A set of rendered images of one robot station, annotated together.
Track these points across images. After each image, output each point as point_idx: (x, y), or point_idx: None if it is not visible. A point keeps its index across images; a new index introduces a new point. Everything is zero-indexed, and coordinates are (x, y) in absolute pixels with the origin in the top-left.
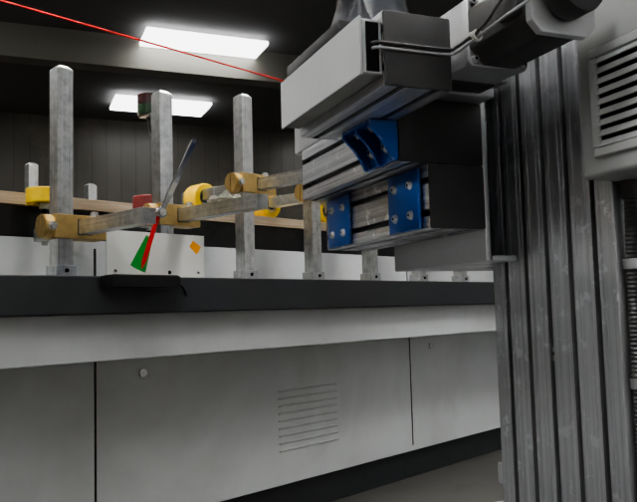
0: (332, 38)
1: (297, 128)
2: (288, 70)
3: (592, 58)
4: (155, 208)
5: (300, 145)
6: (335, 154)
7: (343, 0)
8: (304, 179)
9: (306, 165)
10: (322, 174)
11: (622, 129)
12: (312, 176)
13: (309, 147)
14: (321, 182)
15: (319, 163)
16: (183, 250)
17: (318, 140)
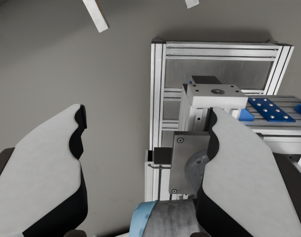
0: (145, 199)
1: (189, 94)
2: (173, 135)
3: None
4: (107, 28)
5: (186, 94)
6: (179, 130)
7: (195, 194)
8: (183, 90)
9: (184, 96)
10: (180, 113)
11: None
12: (182, 101)
13: (185, 105)
14: (180, 110)
15: (181, 113)
16: None
17: (183, 117)
